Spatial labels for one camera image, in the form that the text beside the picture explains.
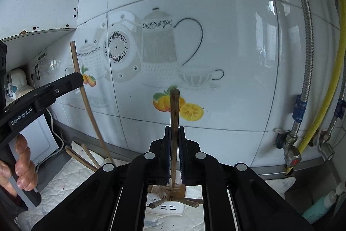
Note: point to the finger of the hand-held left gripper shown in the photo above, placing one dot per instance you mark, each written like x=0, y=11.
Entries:
x=62, y=86

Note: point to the white electric kettle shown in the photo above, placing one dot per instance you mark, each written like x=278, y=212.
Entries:
x=19, y=80

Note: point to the metal water valve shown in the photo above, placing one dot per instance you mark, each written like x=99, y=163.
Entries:
x=290, y=149
x=325, y=148

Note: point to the teal pump bottle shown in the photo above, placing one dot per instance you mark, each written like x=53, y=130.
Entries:
x=319, y=206

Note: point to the person's left hand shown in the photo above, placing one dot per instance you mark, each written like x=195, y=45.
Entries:
x=24, y=163

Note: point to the black wall socket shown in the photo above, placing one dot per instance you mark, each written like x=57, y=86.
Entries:
x=35, y=72

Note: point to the cream quilted mat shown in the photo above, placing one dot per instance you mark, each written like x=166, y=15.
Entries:
x=59, y=179

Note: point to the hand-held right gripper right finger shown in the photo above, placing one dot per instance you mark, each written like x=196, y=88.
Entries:
x=190, y=163

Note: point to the brown wooden chopstick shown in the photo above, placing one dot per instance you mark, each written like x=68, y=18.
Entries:
x=86, y=109
x=174, y=122

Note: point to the white notice sticker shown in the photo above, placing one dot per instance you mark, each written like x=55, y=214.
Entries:
x=43, y=63

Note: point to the cream house-shaped utensil holder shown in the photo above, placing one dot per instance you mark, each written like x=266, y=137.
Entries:
x=167, y=208

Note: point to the white countertop oven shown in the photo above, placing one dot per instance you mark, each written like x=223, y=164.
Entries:
x=40, y=136

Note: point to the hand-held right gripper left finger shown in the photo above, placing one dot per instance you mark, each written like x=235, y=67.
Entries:
x=159, y=163

